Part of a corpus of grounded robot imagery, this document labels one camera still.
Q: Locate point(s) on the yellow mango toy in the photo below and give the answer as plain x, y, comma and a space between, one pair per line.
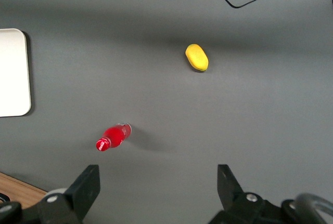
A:
197, 57

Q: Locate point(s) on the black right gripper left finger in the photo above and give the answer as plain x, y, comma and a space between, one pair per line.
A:
78, 195

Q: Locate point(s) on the red soda bottle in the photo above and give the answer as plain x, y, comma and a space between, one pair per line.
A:
113, 136

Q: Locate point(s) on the white rectangular tray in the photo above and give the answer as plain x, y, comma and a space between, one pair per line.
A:
13, 72

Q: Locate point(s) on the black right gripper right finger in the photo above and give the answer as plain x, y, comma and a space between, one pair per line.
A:
234, 195

